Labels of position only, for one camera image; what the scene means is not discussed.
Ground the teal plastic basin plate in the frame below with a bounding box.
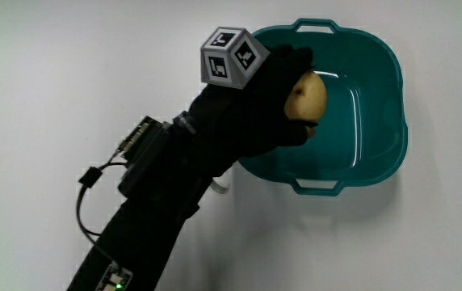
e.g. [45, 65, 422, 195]
[237, 17, 409, 197]

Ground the black cable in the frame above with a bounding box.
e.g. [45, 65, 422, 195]
[75, 161, 128, 266]

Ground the yellow potato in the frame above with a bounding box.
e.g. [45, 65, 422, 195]
[283, 70, 328, 124]

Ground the small circuit board green light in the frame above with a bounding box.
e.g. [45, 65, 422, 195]
[94, 261, 133, 291]

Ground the white curved object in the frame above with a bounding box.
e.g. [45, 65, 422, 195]
[209, 172, 232, 195]

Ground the black wrist sensor module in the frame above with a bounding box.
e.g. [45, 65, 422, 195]
[114, 115, 174, 199]

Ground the person's left hand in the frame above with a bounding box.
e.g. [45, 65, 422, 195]
[173, 26, 317, 175]

